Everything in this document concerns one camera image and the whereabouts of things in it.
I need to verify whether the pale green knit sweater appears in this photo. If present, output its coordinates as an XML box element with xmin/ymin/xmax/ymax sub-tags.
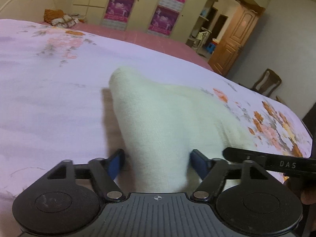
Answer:
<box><xmin>109</xmin><ymin>67</ymin><xmax>255</xmax><ymax>193</ymax></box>

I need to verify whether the person's right hand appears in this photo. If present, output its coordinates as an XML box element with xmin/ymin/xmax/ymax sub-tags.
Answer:
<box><xmin>284</xmin><ymin>178</ymin><xmax>316</xmax><ymax>205</ymax></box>

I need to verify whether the floral lilac bedspread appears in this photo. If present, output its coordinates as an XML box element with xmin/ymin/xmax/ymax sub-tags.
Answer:
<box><xmin>1</xmin><ymin>19</ymin><xmax>315</xmax><ymax>236</ymax></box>

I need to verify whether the dark wooden chair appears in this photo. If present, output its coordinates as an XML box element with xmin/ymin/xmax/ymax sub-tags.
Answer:
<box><xmin>249</xmin><ymin>69</ymin><xmax>282</xmax><ymax>97</ymax></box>

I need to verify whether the pink checked bed sheet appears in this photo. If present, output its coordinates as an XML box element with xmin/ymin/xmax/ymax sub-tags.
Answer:
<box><xmin>41</xmin><ymin>24</ymin><xmax>211</xmax><ymax>75</ymax></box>

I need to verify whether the open shelf unit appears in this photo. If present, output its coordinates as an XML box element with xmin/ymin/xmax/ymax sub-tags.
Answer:
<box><xmin>186</xmin><ymin>0</ymin><xmax>218</xmax><ymax>53</ymax></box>

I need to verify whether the brown wooden door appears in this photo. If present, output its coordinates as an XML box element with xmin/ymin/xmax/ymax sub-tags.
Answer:
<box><xmin>208</xmin><ymin>4</ymin><xmax>265</xmax><ymax>76</ymax></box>

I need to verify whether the lower right pink poster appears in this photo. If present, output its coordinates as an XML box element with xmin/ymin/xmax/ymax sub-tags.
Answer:
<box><xmin>148</xmin><ymin>5</ymin><xmax>179</xmax><ymax>36</ymax></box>

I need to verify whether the cream wardrobe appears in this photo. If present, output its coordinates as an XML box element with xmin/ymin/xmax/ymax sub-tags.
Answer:
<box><xmin>71</xmin><ymin>0</ymin><xmax>275</xmax><ymax>44</ymax></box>

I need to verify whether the lower left pink poster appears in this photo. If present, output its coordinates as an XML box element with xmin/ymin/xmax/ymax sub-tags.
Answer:
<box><xmin>104</xmin><ymin>0</ymin><xmax>135</xmax><ymax>23</ymax></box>

